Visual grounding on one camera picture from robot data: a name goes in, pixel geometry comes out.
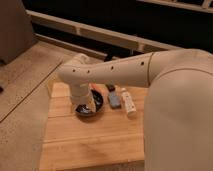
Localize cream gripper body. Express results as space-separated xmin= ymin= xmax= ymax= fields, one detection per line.
xmin=70 ymin=84 xmax=96 ymax=115

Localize wooden rail frame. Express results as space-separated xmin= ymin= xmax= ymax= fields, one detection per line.
xmin=22 ymin=0 xmax=213 ymax=56

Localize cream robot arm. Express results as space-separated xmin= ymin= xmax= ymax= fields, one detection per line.
xmin=59 ymin=49 xmax=213 ymax=171

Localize grey cabinet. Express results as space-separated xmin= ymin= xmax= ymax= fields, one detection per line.
xmin=0 ymin=0 xmax=37 ymax=64

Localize wooden table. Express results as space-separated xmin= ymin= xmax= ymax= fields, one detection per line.
xmin=39 ymin=82 xmax=147 ymax=171

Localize orange small object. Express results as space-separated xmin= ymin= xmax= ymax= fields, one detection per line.
xmin=91 ymin=84 xmax=98 ymax=90

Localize black bowl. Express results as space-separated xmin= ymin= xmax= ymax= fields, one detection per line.
xmin=75 ymin=90 xmax=104 ymax=117

